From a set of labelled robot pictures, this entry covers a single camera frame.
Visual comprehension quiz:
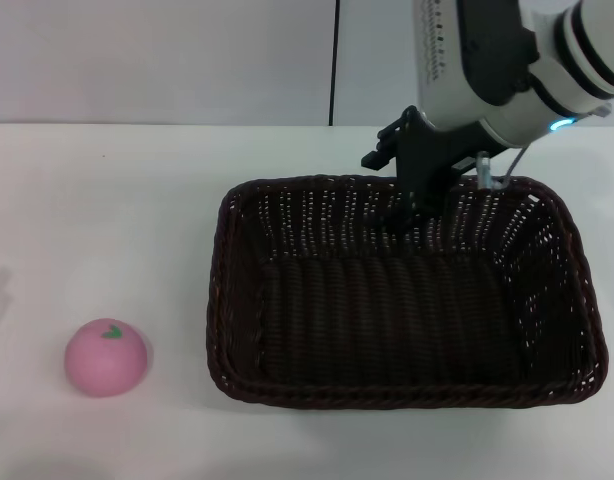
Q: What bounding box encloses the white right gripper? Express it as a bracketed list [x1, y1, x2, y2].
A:
[360, 0, 556, 235]

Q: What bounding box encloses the dark brown woven basket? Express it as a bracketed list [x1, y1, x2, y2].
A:
[205, 174, 610, 411]

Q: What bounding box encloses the pink toy peach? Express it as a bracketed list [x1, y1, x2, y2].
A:
[64, 317, 149, 399]

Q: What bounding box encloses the gray cable with metal plug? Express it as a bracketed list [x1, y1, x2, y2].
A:
[475, 144, 532, 192]

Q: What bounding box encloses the dark vertical wall strip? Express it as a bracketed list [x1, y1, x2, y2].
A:
[328, 0, 342, 127]

